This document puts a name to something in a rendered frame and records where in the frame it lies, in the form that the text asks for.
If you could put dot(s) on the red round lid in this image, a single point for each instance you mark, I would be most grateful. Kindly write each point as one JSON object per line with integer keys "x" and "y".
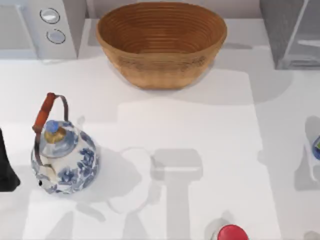
{"x": 232, "y": 233}

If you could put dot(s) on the large round microwave knob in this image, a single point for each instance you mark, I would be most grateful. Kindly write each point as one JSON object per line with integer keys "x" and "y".
{"x": 50, "y": 15}

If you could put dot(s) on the pale microwave oven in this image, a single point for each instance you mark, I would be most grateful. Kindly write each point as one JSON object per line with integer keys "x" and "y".
{"x": 37, "y": 30}

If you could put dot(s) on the small round microwave knob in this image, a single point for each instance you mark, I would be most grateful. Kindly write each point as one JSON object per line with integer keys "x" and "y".
{"x": 56, "y": 36}

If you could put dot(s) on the blue and white teapot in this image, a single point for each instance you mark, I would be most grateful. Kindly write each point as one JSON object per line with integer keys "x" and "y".
{"x": 67, "y": 160}

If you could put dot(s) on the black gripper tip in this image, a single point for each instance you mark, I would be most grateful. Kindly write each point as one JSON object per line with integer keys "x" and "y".
{"x": 6, "y": 172}

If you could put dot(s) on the brown woven basket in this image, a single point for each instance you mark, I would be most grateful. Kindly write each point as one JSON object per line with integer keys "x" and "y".
{"x": 160, "y": 47}

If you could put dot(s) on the blue and green can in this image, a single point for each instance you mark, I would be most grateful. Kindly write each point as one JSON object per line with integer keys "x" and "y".
{"x": 316, "y": 147}

